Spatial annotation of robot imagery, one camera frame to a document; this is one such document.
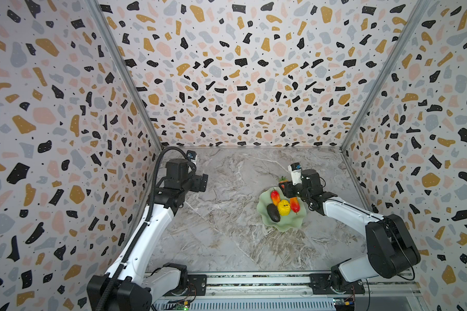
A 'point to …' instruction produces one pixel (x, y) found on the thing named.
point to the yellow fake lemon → (283, 207)
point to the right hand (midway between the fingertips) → (281, 179)
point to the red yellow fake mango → (294, 204)
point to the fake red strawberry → (283, 179)
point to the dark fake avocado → (274, 212)
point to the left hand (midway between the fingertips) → (192, 170)
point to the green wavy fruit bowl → (287, 222)
